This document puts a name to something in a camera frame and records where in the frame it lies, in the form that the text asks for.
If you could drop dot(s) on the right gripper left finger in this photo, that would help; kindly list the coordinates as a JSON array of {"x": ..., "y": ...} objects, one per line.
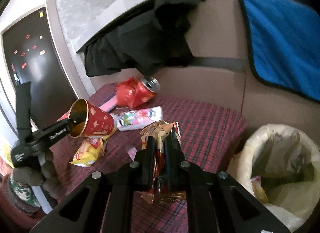
[{"x": 103, "y": 202}]

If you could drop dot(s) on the shiny snack wrapper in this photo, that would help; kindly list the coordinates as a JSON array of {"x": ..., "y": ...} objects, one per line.
[{"x": 159, "y": 193}]

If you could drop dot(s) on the red paper cup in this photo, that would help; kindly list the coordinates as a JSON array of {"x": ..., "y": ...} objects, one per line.
[{"x": 90, "y": 121}]

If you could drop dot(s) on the red plastic bag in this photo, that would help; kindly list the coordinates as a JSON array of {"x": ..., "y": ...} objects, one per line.
[{"x": 128, "y": 93}]

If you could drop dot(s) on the trash bin with beige bag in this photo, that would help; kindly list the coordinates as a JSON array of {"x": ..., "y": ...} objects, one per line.
[{"x": 279, "y": 166}]

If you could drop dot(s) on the yellow snack wrapper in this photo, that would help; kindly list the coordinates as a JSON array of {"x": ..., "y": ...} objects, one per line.
[{"x": 89, "y": 152}]

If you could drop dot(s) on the red plaid tablecloth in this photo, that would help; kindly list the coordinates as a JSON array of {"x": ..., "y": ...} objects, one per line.
[{"x": 207, "y": 131}]

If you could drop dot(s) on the black fridge door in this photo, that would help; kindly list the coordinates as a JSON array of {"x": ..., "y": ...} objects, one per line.
[{"x": 31, "y": 57}]

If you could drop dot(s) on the red drink can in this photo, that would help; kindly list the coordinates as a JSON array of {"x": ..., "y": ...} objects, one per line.
[{"x": 147, "y": 88}]

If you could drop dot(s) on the left gloved hand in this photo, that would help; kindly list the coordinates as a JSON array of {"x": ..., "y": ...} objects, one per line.
[{"x": 47, "y": 176}]

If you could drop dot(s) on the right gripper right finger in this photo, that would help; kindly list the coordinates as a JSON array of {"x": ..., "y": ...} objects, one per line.
[{"x": 216, "y": 202}]

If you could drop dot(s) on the black cloth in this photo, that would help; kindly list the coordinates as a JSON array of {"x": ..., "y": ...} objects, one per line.
[{"x": 152, "y": 40}]

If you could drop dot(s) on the blue towel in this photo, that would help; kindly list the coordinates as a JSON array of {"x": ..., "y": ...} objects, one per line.
[{"x": 283, "y": 45}]

